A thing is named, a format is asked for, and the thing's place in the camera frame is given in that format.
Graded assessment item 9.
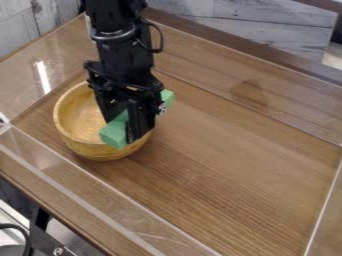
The green rectangular block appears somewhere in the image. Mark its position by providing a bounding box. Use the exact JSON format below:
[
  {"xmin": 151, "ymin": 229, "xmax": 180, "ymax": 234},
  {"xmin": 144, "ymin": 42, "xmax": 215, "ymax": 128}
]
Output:
[{"xmin": 99, "ymin": 89, "xmax": 175, "ymax": 150}]

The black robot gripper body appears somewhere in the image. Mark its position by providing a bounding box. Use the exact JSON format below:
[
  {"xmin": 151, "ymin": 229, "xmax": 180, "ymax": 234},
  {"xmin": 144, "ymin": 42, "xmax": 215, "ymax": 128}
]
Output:
[{"xmin": 84, "ymin": 24, "xmax": 164, "ymax": 100}]

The black cable under table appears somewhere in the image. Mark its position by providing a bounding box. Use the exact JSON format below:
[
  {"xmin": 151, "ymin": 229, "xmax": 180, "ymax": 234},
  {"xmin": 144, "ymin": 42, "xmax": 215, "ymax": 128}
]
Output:
[{"xmin": 0, "ymin": 223, "xmax": 34, "ymax": 256}]

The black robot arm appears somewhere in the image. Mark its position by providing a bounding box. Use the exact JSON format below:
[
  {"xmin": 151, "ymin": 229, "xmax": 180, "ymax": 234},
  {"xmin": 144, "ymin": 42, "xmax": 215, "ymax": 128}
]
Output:
[{"xmin": 83, "ymin": 0, "xmax": 164, "ymax": 143}]

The clear acrylic corner bracket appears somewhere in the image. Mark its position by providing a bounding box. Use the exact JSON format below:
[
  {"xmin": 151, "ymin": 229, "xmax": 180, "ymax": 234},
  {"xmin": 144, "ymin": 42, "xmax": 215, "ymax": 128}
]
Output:
[{"xmin": 84, "ymin": 13, "xmax": 96, "ymax": 40}]

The brown wooden bowl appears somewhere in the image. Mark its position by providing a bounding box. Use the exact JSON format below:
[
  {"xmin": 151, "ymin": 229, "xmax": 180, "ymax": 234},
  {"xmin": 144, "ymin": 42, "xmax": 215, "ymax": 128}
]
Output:
[{"xmin": 53, "ymin": 81, "xmax": 152, "ymax": 161}]

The clear acrylic tray wall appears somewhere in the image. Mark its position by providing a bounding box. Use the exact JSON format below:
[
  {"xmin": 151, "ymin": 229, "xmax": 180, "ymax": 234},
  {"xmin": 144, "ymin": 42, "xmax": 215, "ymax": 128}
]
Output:
[{"xmin": 0, "ymin": 113, "xmax": 220, "ymax": 256}]

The black table leg bracket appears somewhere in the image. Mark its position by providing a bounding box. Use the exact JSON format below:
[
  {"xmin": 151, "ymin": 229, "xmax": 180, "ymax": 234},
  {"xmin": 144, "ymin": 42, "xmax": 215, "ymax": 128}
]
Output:
[{"xmin": 28, "ymin": 208, "xmax": 77, "ymax": 256}]

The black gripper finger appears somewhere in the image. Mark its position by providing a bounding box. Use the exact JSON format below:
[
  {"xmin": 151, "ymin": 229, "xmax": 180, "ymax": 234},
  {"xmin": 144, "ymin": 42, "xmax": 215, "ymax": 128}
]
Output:
[
  {"xmin": 95, "ymin": 88, "xmax": 128, "ymax": 123},
  {"xmin": 125, "ymin": 94, "xmax": 163, "ymax": 143}
]

